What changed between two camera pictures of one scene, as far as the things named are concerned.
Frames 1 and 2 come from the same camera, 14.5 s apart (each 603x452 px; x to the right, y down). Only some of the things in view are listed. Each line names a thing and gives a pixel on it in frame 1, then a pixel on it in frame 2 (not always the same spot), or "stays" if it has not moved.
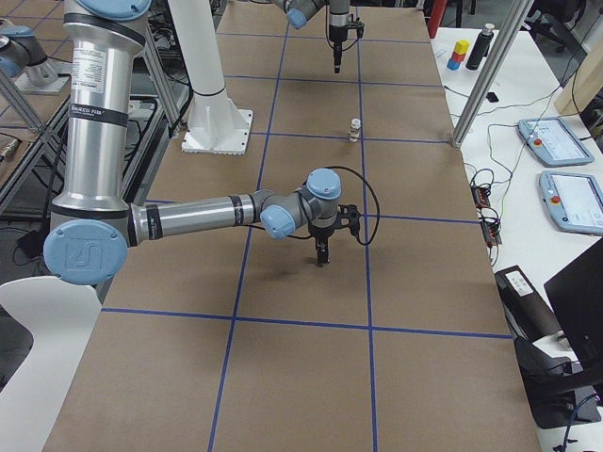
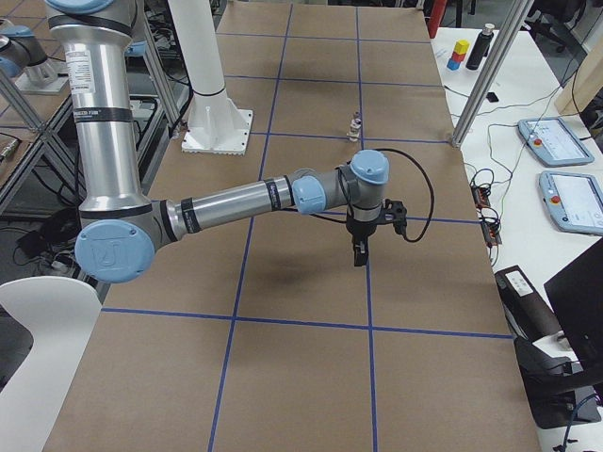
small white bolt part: [353, 133] stays
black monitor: [576, 297] stays
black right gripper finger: [322, 250] -> [360, 250]
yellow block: [461, 46] stays
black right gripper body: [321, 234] -> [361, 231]
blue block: [453, 65] stays
